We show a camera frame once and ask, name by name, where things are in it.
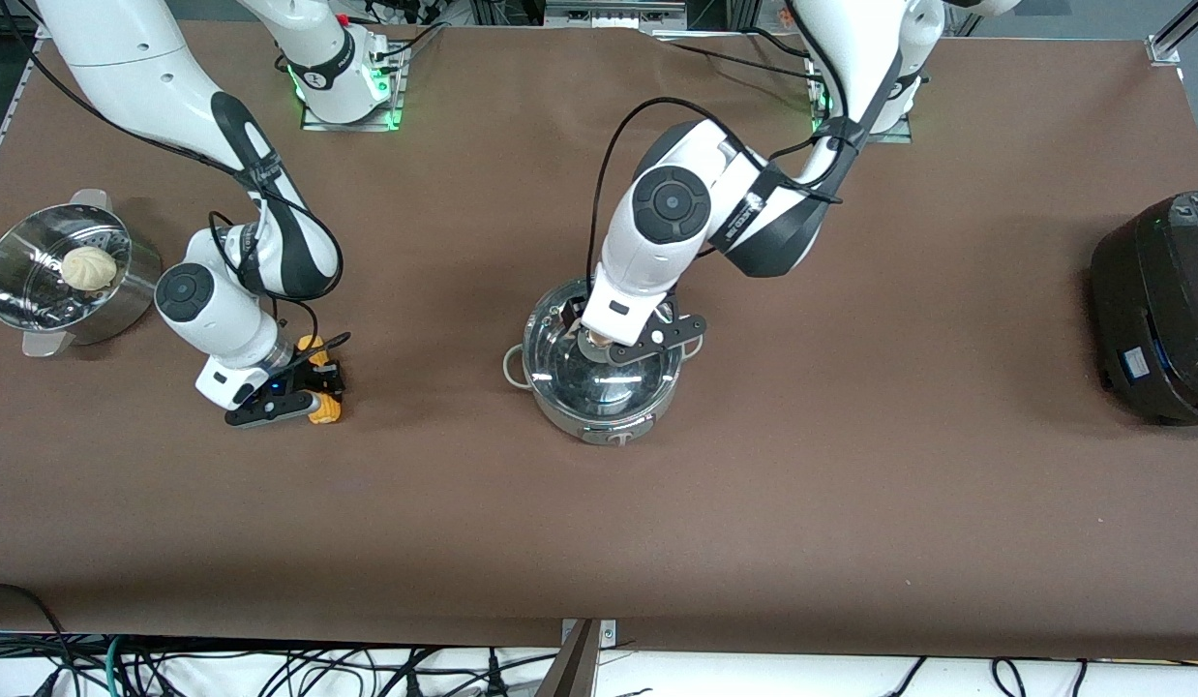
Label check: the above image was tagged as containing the yellow corn cob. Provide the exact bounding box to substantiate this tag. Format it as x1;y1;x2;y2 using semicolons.
297;335;345;425

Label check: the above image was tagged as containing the glass pot lid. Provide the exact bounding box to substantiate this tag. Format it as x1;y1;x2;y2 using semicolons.
522;279;685;419

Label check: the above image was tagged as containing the steel cooking pot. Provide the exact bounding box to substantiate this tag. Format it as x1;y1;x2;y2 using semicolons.
502;279;704;446

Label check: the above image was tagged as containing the steel steamer pot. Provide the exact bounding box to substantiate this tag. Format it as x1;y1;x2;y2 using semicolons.
0;189;165;359

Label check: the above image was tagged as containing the white steamed bun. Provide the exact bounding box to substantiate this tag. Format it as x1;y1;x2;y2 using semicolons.
60;246;118;291

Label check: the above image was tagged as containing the perforated steel steamer plate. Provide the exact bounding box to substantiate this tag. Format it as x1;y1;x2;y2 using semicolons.
4;225;133;325

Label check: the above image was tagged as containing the black rice cooker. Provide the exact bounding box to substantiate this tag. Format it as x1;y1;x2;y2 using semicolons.
1090;190;1198;429

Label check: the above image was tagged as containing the aluminium corner profile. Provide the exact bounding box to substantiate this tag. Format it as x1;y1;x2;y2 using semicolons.
1146;0;1198;67

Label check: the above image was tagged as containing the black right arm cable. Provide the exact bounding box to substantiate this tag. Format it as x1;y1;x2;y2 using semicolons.
0;0;353;388

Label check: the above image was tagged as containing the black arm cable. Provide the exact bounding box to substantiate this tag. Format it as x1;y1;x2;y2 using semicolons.
586;0;934;287
0;0;353;388

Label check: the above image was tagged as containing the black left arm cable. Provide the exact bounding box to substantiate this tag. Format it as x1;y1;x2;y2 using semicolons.
586;0;934;287

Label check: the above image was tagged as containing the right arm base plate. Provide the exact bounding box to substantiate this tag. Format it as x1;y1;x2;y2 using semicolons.
299;39;406;132

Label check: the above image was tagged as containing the black table cable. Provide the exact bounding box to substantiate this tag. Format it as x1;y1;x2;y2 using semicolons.
655;37;815;80

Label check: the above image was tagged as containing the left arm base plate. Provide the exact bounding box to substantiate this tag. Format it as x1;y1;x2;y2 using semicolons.
807;58;914;144

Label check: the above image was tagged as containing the aluminium frame post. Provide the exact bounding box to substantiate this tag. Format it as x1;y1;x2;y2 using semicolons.
536;618;619;697

